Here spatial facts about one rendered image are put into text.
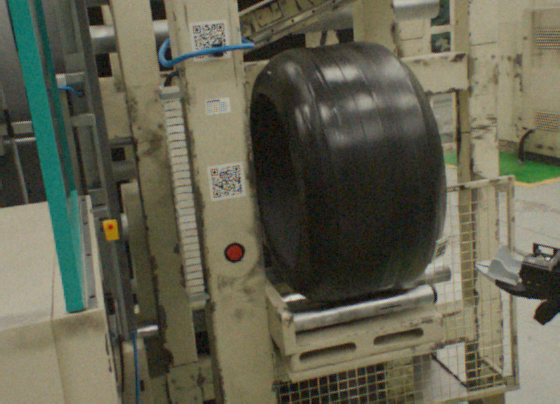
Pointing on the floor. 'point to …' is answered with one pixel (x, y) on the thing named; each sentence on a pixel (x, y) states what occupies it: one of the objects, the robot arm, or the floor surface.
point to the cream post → (202, 133)
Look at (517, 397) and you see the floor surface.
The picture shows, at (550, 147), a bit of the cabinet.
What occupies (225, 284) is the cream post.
